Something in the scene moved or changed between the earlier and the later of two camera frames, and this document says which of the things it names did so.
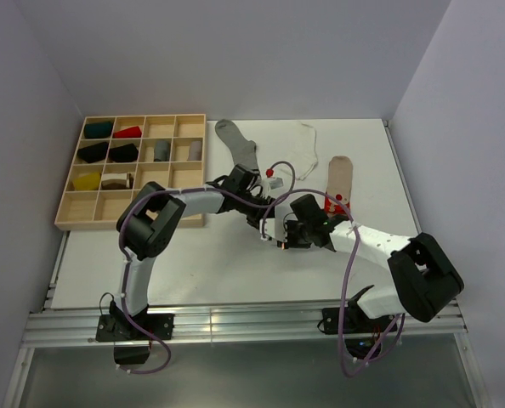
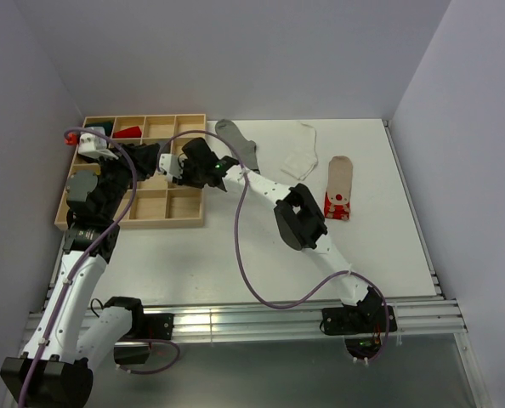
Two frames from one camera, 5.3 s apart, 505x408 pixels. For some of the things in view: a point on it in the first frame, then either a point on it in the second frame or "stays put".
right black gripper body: (297, 234) to (191, 176)
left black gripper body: (252, 213) to (142, 172)
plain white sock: (297, 146) stays put
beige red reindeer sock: (339, 184) stays put
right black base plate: (355, 321) stays put
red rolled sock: (131, 132) stays put
